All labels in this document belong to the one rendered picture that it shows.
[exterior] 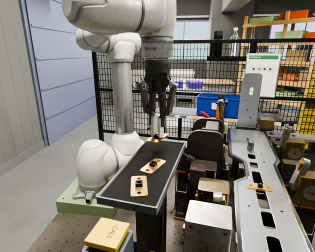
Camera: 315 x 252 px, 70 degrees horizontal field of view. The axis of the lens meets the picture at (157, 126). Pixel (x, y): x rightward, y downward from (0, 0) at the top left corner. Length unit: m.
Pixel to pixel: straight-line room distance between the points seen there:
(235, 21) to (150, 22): 7.30
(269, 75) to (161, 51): 1.27
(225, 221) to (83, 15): 0.54
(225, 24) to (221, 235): 7.48
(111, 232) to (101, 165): 0.74
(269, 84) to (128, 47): 1.08
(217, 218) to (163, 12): 0.51
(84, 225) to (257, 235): 0.77
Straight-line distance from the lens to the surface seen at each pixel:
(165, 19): 0.64
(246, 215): 0.77
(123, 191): 0.54
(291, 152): 1.30
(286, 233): 0.75
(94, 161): 1.14
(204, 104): 1.65
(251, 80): 1.53
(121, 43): 1.17
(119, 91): 1.19
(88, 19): 0.56
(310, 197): 1.00
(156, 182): 0.57
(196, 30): 8.92
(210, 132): 0.83
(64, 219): 1.25
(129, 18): 0.58
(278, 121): 1.68
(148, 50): 0.65
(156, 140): 0.70
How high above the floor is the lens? 1.46
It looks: 18 degrees down
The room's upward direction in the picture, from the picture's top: straight up
